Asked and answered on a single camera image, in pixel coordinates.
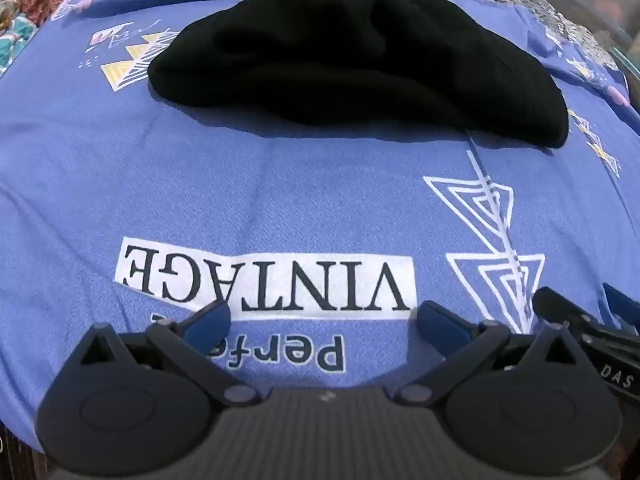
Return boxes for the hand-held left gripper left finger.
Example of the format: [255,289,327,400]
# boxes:
[60,302,261,408]

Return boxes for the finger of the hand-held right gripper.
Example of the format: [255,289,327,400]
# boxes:
[531,286,601,333]
[601,281,640,336]

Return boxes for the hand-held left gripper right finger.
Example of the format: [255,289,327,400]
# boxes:
[395,301,598,408]

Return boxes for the black pants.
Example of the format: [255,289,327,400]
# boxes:
[147,0,571,150]

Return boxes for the blue printed bedsheet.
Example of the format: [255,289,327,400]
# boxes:
[0,0,640,456]

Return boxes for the teal-edged dark table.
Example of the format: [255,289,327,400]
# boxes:
[530,0,640,68]

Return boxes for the teal wave-pattern sheet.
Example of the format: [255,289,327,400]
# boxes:
[0,15,38,76]

